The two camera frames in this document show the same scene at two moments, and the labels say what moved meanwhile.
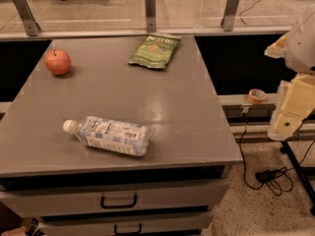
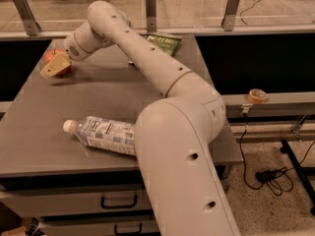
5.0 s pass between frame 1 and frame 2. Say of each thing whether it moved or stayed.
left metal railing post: stayed
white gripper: moved
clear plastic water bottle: stayed
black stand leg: stayed
